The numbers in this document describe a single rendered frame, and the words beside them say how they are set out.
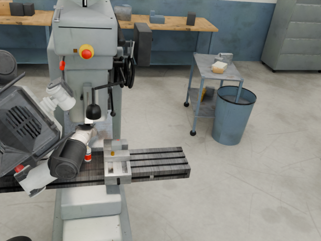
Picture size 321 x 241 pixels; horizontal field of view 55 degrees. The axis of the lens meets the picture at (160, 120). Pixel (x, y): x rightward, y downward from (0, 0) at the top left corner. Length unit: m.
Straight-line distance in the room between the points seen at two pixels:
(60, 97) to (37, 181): 0.36
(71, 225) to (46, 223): 1.06
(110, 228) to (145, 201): 1.23
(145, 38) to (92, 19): 0.55
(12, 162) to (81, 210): 0.79
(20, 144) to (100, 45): 0.52
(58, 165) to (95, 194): 0.68
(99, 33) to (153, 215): 1.98
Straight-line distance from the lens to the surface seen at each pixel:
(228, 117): 3.72
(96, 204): 1.83
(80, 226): 1.88
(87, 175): 1.86
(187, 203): 3.09
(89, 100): 1.55
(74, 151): 1.26
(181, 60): 5.69
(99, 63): 1.47
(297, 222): 3.32
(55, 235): 2.59
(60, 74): 2.04
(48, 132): 1.10
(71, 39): 1.34
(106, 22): 1.32
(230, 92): 4.04
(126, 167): 1.80
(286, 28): 6.32
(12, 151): 1.13
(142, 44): 1.81
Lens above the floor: 2.22
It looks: 32 degrees down
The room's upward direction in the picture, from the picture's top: 6 degrees clockwise
